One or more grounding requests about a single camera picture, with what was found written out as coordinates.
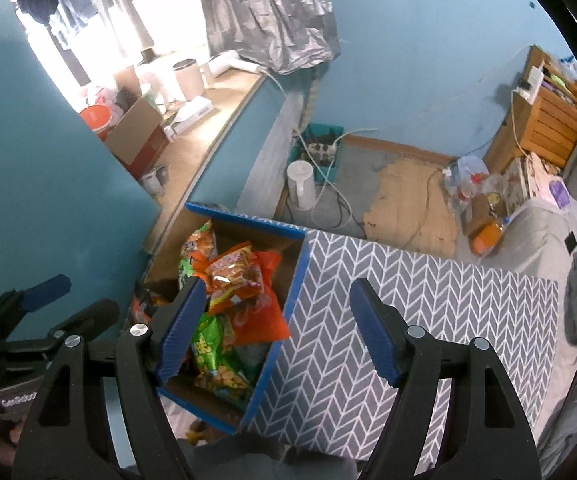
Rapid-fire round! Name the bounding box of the orange barcode snack bag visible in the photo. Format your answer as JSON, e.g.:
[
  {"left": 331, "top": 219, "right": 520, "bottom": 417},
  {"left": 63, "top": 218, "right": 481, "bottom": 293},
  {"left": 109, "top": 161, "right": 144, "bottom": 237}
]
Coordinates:
[{"left": 131, "top": 288, "right": 169, "bottom": 324}]

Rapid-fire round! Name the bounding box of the green pea snack bag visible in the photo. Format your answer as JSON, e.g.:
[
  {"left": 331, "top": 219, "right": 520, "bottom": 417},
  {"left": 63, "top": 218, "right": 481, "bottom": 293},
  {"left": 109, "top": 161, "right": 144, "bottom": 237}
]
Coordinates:
[{"left": 191, "top": 313, "right": 253, "bottom": 410}]

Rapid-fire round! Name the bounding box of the red ring snack bag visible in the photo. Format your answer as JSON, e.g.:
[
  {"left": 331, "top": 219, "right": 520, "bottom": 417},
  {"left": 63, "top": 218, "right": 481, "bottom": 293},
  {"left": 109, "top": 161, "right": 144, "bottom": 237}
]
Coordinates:
[{"left": 228, "top": 252, "right": 290, "bottom": 347}]

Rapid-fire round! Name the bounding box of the orange green noodle snack bag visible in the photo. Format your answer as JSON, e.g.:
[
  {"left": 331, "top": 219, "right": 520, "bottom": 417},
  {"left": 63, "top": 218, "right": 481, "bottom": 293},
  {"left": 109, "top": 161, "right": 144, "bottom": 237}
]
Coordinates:
[{"left": 178, "top": 220, "right": 217, "bottom": 289}]

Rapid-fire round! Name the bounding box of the red yellow stick snack bag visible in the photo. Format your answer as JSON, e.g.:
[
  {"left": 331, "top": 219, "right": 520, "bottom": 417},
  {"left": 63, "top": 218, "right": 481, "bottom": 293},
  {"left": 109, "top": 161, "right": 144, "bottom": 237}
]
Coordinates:
[{"left": 205, "top": 242, "right": 264, "bottom": 316}]

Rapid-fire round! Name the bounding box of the grey chevron tablecloth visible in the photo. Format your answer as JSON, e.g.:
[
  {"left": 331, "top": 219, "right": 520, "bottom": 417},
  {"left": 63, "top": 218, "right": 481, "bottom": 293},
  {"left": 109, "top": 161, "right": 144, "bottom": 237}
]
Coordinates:
[{"left": 245, "top": 230, "right": 558, "bottom": 460}]

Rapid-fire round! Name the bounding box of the blue edged cardboard box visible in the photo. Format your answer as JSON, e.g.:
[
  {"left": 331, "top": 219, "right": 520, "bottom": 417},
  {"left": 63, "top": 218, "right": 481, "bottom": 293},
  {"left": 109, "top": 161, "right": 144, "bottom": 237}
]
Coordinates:
[{"left": 130, "top": 201, "right": 313, "bottom": 436}]

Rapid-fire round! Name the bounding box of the orange drink bottle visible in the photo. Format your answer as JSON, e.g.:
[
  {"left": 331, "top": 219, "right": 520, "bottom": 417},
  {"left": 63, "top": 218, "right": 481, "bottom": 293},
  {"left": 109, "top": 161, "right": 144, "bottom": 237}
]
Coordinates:
[{"left": 469, "top": 217, "right": 509, "bottom": 256}]

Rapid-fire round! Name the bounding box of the white electric kettle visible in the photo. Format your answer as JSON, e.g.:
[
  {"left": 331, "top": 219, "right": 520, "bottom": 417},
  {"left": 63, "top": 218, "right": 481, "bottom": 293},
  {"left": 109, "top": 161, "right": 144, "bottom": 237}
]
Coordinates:
[{"left": 286, "top": 160, "right": 317, "bottom": 211}]

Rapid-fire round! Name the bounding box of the white power strip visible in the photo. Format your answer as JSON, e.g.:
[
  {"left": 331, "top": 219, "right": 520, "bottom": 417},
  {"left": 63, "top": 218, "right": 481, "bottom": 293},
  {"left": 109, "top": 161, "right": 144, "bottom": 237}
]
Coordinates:
[{"left": 307, "top": 142, "right": 337, "bottom": 165}]

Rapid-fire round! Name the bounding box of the brown cardboard box on sill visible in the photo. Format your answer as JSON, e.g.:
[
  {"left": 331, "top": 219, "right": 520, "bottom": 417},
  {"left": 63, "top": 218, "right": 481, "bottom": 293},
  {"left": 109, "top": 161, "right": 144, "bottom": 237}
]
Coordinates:
[{"left": 103, "top": 98, "right": 169, "bottom": 180}]

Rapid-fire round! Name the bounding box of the grey bed blanket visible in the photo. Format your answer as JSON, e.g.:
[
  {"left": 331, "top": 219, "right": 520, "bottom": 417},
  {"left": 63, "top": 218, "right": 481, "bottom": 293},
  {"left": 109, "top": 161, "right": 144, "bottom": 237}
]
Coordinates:
[{"left": 482, "top": 145, "right": 577, "bottom": 478}]

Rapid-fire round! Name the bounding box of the red plastic basin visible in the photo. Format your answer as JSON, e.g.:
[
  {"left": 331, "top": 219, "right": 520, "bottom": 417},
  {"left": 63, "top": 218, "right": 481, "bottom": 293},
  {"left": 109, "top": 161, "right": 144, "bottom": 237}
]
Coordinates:
[{"left": 79, "top": 104, "right": 113, "bottom": 141}]

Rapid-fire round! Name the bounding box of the white cup on sill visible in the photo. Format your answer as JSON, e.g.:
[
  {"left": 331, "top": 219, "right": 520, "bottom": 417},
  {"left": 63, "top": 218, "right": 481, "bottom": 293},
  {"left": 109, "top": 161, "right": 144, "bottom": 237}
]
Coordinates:
[{"left": 174, "top": 58, "right": 205, "bottom": 102}]

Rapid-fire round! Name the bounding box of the wooden headboard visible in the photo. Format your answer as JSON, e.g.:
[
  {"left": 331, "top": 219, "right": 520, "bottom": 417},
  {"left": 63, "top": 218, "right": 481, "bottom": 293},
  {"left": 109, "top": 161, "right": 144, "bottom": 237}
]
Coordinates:
[{"left": 485, "top": 46, "right": 577, "bottom": 174}]

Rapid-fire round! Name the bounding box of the grey curtain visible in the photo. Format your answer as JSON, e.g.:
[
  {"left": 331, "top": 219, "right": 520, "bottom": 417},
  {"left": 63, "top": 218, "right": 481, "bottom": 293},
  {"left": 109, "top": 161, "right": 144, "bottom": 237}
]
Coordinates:
[{"left": 200, "top": 0, "right": 340, "bottom": 75}]

